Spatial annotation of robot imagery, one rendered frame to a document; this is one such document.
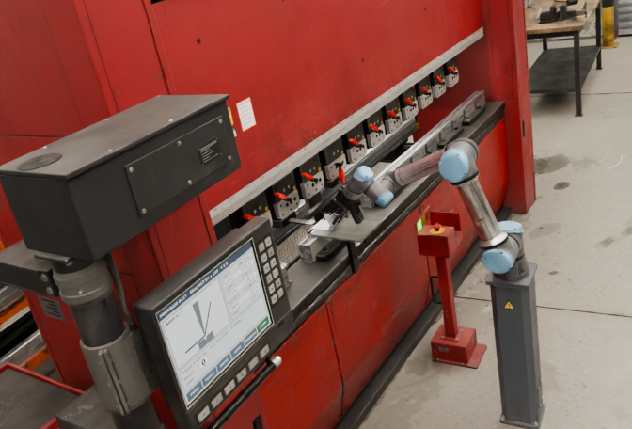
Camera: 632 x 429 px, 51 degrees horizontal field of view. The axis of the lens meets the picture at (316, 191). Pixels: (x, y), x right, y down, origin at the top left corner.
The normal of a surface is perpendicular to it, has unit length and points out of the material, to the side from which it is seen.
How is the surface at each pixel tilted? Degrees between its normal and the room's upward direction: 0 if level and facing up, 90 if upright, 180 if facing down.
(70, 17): 90
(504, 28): 90
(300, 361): 90
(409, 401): 0
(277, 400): 90
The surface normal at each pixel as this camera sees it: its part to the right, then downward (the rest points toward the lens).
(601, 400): -0.18, -0.90
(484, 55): -0.54, 0.42
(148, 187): 0.83, 0.07
